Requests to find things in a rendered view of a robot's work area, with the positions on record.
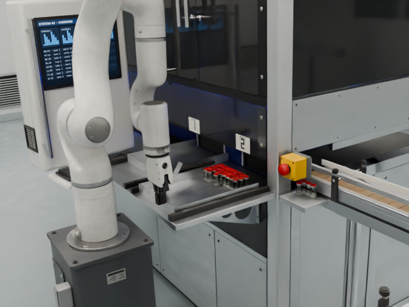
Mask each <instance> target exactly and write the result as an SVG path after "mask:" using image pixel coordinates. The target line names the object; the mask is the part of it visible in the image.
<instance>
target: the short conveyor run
mask: <svg viewBox="0 0 409 307"><path fill-rule="evenodd" d="M366 162H367V161H366V160H360V164H361V165H362V166H360V169H359V171H355V170H353V169H350V168H347V167H344V166H341V165H339V164H336V163H333V162H330V161H327V160H324V159H322V160H321V164H322V165H324V166H325V167H321V166H318V165H316V164H313V163H312V169H313V170H314V171H312V175H310V177H307V178H304V179H301V180H307V181H308V182H312V183H314V184H316V194H317V195H319V196H321V197H324V198H326V199H328V200H329V204H328V205H326V206H323V207H324V208H327V209H328V210H331V211H333V212H335V213H337V214H340V215H342V216H344V217H346V218H348V219H351V220H353V221H355V222H358V223H360V224H362V225H364V226H366V227H369V228H371V229H373V230H375V231H378V232H379V233H382V234H384V235H387V236H389V237H391V238H393V239H395V240H397V241H400V242H402V243H404V244H406V245H409V189H408V188H404V187H402V186H399V185H396V184H394V183H390V182H387V181H384V180H382V179H379V178H376V177H373V176H370V175H368V174H366V167H365V165H366ZM354 176H355V177H354ZM401 193H402V194H401Z"/></svg>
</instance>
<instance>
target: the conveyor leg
mask: <svg viewBox="0 0 409 307"><path fill-rule="evenodd" d="M336 214H337V213H336ZM338 215H340V214H338ZM343 217H344V216H343ZM345 218H346V217H345ZM361 232H362V225H361V224H360V223H358V222H355V221H353V220H351V219H348V218H347V219H346V242H345V254H344V278H343V301H342V307H357V291H358V272H359V262H360V243H361Z"/></svg>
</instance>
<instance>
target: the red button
mask: <svg viewBox="0 0 409 307"><path fill-rule="evenodd" d="M278 172H279V174H280V175H282V176H285V175H288V174H289V167H288V165H287V164H285V163H283V164H280V165H279V166H278Z"/></svg>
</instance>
